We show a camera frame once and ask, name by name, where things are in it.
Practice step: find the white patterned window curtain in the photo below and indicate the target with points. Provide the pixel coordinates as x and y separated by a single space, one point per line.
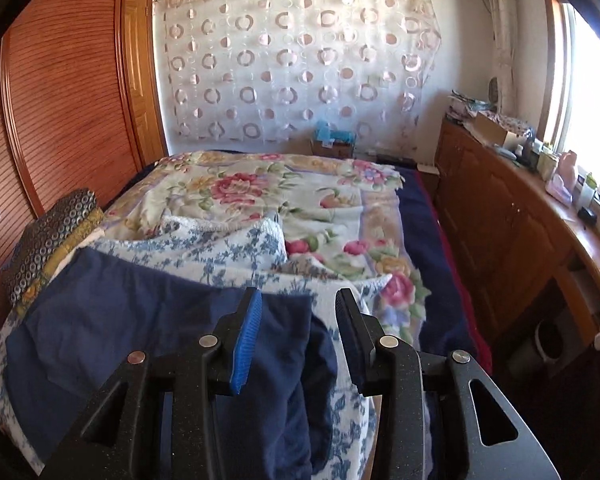
502 35

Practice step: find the navy printed t-shirt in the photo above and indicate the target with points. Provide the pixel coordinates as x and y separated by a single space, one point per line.
130 320

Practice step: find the dark oval fan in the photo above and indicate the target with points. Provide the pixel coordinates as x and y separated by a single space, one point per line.
493 90

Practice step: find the sheer circle-patterned curtain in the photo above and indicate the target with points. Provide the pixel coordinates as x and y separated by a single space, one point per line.
290 60

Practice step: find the pink floral blanket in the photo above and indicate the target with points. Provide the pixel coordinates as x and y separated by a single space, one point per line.
240 185

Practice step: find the green-lidded jar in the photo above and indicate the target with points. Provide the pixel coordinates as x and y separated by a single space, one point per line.
587 190

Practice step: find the blue crumpled cloth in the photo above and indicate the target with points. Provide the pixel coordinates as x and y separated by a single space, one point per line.
332 131

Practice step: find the blue floral white quilt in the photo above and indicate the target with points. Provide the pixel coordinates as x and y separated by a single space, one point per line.
215 255

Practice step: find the white bottle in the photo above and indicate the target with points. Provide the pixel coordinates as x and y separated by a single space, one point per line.
545 165

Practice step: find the navy bed sheet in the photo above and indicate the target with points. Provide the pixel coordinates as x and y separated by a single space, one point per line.
430 260

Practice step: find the small black box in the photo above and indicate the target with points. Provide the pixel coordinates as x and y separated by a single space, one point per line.
588 215

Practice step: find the white bin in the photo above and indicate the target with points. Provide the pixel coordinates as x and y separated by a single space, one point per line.
550 340

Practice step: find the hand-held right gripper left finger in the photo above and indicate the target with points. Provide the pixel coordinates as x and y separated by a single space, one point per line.
247 340

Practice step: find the dark circle-patterned cushion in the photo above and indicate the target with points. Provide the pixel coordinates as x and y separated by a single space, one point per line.
55 230

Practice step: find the pink plastic bottle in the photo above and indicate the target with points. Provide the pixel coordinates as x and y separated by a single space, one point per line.
565 170

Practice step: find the wooden slatted wardrobe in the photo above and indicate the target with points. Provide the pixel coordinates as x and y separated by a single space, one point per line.
65 110

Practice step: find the stack of papers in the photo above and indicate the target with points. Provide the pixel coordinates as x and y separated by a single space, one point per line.
467 105

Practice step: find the open cardboard box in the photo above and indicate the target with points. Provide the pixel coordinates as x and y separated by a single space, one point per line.
490 132

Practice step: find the long wooden cabinet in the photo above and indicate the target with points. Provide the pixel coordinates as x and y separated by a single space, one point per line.
490 210

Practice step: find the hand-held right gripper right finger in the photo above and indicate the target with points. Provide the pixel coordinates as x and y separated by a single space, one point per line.
354 342

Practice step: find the small brown cardboard box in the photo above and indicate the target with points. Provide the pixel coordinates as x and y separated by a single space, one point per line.
332 150

